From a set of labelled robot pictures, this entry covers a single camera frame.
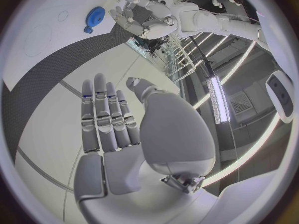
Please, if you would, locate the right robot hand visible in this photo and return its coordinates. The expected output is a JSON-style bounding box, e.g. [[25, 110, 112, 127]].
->
[[73, 73, 217, 224]]

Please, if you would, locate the large blue gear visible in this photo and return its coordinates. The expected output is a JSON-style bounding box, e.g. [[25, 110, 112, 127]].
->
[[85, 6, 106, 28]]

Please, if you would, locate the white cable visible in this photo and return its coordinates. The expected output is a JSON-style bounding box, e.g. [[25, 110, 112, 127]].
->
[[198, 7, 261, 24]]

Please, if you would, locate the glowing light bar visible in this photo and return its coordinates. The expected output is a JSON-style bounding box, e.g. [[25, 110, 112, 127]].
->
[[205, 76, 231, 125]]

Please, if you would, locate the white task board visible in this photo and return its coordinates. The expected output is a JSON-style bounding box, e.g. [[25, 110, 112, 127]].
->
[[1, 0, 150, 92]]

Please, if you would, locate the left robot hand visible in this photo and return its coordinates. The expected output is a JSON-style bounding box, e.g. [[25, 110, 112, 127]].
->
[[108, 0, 177, 40]]

